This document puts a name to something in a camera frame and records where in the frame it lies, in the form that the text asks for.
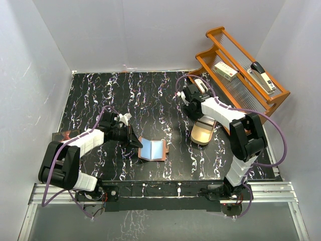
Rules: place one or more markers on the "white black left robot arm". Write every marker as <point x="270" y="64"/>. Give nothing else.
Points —
<point x="61" y="163"/>

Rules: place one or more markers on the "pink leather card holder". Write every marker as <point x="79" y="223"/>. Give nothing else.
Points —
<point x="153" y="150"/>

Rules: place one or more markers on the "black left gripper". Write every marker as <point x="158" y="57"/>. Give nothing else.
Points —
<point x="133" y="140"/>

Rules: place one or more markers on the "small white stapler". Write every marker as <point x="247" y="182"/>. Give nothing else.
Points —
<point x="201" y="85"/>

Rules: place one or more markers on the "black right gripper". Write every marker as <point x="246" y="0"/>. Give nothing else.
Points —
<point x="186" y="108"/>

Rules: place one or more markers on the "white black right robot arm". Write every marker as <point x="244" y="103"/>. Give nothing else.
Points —
<point x="246" y="135"/>

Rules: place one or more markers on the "black beige stapler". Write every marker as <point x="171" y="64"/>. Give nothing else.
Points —
<point x="258" y="73"/>

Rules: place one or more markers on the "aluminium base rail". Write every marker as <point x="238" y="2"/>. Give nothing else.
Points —
<point x="166" y="195"/>

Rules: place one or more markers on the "beige card tray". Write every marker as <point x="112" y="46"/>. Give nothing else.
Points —
<point x="202" y="134"/>

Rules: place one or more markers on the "white staples box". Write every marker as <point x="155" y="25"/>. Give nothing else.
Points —
<point x="225" y="70"/>

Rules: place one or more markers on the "white card stack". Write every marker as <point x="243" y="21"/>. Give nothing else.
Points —
<point x="206" y="121"/>

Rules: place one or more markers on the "orange wooden shelf rack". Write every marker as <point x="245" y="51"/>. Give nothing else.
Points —
<point x="243" y="91"/>

